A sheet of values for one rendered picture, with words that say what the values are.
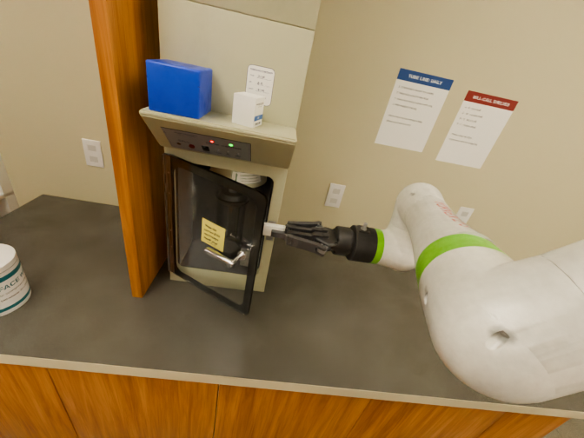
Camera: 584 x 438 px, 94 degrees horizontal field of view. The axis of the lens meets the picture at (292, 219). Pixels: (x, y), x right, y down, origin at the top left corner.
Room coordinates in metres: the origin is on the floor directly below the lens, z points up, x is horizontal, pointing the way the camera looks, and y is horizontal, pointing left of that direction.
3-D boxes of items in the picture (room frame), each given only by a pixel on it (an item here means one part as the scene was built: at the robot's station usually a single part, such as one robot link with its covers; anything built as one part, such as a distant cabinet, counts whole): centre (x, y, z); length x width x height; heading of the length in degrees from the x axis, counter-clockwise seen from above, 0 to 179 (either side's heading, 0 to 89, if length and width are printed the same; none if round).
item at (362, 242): (0.60, -0.18, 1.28); 0.09 x 0.06 x 0.12; 7
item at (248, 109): (0.62, 0.14, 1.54); 0.05 x 0.05 x 0.06; 80
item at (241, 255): (0.53, 0.15, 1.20); 0.10 x 0.05 x 0.03; 69
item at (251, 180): (0.77, 0.19, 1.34); 0.18 x 0.18 x 0.05
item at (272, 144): (0.61, 0.19, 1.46); 0.32 x 0.12 x 0.10; 97
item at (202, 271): (0.59, 0.20, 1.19); 0.30 x 0.01 x 0.40; 69
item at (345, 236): (0.59, -0.11, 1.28); 0.09 x 0.08 x 0.07; 97
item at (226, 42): (0.79, 0.21, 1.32); 0.32 x 0.25 x 0.77; 97
